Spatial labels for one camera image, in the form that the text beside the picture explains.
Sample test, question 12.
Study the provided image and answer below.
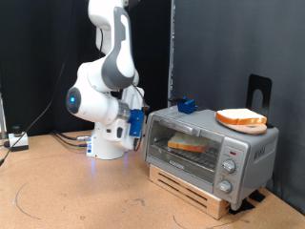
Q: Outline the long black hanging cable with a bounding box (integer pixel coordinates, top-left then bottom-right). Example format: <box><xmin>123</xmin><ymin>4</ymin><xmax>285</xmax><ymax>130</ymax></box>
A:
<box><xmin>0</xmin><ymin>0</ymin><xmax>77</xmax><ymax>166</ymax></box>

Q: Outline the black camera cable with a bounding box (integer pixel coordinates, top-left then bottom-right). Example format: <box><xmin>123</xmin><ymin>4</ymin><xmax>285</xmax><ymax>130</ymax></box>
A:
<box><xmin>96</xmin><ymin>27</ymin><xmax>151</xmax><ymax>153</ymax></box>

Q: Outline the thin black base cable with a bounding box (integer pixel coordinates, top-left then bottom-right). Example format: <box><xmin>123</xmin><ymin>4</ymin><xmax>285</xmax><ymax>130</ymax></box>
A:
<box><xmin>54</xmin><ymin>133</ymin><xmax>89</xmax><ymax>148</ymax></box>

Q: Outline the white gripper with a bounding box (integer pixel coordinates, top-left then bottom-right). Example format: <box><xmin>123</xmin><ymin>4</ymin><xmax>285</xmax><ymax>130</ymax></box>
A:
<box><xmin>94</xmin><ymin>85</ymin><xmax>146</xmax><ymax>151</ymax></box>

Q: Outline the black metal bookend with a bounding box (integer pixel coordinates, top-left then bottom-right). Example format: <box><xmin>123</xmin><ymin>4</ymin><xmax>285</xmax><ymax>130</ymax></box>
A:
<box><xmin>246</xmin><ymin>73</ymin><xmax>275</xmax><ymax>129</ymax></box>

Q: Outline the metal frame bar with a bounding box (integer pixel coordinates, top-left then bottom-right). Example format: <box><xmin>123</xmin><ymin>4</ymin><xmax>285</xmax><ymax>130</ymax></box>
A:
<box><xmin>0</xmin><ymin>92</ymin><xmax>8</xmax><ymax>140</ymax></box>

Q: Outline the wire oven rack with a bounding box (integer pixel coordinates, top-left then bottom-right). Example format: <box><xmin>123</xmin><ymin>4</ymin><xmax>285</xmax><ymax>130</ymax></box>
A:
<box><xmin>155</xmin><ymin>135</ymin><xmax>222</xmax><ymax>170</ymax></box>

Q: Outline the grey curtain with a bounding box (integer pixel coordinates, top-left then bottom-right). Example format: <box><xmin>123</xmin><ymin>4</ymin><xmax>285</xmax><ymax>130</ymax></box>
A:
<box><xmin>174</xmin><ymin>0</ymin><xmax>305</xmax><ymax>216</ymax></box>

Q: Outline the white power box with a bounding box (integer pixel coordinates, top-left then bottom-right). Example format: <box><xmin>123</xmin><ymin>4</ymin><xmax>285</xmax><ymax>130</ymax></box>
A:
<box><xmin>8</xmin><ymin>125</ymin><xmax>30</xmax><ymax>152</ymax></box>

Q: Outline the white bread slice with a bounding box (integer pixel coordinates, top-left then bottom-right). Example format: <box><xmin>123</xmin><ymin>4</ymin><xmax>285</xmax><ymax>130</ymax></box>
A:
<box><xmin>167</xmin><ymin>131</ymin><xmax>211</xmax><ymax>153</ymax></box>
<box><xmin>214</xmin><ymin>108</ymin><xmax>268</xmax><ymax>126</ymax></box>

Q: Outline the vertical metal pole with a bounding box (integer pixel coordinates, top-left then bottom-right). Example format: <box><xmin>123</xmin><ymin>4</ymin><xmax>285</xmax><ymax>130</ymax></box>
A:
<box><xmin>167</xmin><ymin>0</ymin><xmax>176</xmax><ymax>108</ymax></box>

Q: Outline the silver toaster oven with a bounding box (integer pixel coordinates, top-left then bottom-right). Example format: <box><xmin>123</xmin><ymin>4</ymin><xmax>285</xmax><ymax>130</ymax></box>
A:
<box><xmin>141</xmin><ymin>104</ymin><xmax>280</xmax><ymax>212</ymax></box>

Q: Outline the black curtain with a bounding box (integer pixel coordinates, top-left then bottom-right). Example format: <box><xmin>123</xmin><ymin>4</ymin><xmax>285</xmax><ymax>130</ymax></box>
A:
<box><xmin>0</xmin><ymin>0</ymin><xmax>173</xmax><ymax>137</ymax></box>

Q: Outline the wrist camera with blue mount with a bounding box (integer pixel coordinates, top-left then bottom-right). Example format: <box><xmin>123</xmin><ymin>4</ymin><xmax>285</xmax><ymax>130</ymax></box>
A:
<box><xmin>128</xmin><ymin>108</ymin><xmax>145</xmax><ymax>138</ymax></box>

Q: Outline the silver oven knob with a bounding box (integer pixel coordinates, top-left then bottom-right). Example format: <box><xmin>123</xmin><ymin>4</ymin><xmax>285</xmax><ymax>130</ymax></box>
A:
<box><xmin>216</xmin><ymin>179</ymin><xmax>233</xmax><ymax>195</ymax></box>
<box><xmin>221</xmin><ymin>159</ymin><xmax>237</xmax><ymax>175</ymax></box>

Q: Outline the black foam pad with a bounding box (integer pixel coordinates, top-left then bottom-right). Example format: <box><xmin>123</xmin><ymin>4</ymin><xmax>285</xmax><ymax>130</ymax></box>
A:
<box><xmin>229</xmin><ymin>198</ymin><xmax>255</xmax><ymax>215</ymax></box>
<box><xmin>249</xmin><ymin>190</ymin><xmax>266</xmax><ymax>203</ymax></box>

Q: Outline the slotted wooden block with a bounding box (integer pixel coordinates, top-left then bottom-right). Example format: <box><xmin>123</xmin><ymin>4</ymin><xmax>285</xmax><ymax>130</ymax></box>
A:
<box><xmin>148</xmin><ymin>164</ymin><xmax>232</xmax><ymax>220</ymax></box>

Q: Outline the black cable with silver connector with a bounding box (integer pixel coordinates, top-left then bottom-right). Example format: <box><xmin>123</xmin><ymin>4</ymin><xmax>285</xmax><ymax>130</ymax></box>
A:
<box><xmin>51</xmin><ymin>130</ymin><xmax>93</xmax><ymax>141</ymax></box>

